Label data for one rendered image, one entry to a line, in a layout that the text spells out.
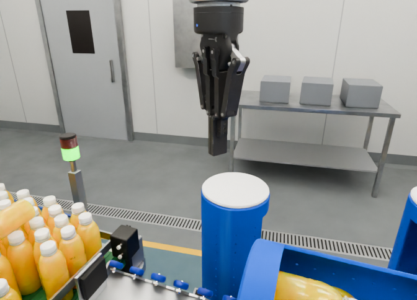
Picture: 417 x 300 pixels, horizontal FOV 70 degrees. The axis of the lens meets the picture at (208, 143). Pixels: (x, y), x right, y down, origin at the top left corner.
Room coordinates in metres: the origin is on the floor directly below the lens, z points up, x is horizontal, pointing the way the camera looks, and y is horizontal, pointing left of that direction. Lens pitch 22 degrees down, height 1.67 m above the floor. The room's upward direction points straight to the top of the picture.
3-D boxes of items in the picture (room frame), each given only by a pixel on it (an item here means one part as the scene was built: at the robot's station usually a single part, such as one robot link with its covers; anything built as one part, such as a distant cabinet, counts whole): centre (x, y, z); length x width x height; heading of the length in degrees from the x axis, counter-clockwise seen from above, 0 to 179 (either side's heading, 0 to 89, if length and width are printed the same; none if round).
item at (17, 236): (0.70, 0.56, 1.09); 0.04 x 0.04 x 0.02
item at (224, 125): (0.47, -0.03, 1.52); 0.03 x 0.01 x 0.05; 32
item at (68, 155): (1.11, 0.56, 1.18); 0.06 x 0.06 x 0.05
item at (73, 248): (0.73, 0.42, 0.99); 0.07 x 0.07 x 0.19
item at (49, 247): (0.66, 0.44, 1.09); 0.04 x 0.04 x 0.02
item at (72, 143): (1.11, 0.56, 1.23); 0.06 x 0.06 x 0.04
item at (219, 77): (0.47, -0.02, 1.58); 0.04 x 0.01 x 0.11; 122
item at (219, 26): (0.49, -0.02, 1.65); 0.08 x 0.07 x 0.09; 32
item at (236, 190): (1.08, -0.11, 1.03); 0.28 x 0.28 x 0.01
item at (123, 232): (0.84, 0.29, 0.95); 0.10 x 0.07 x 0.10; 160
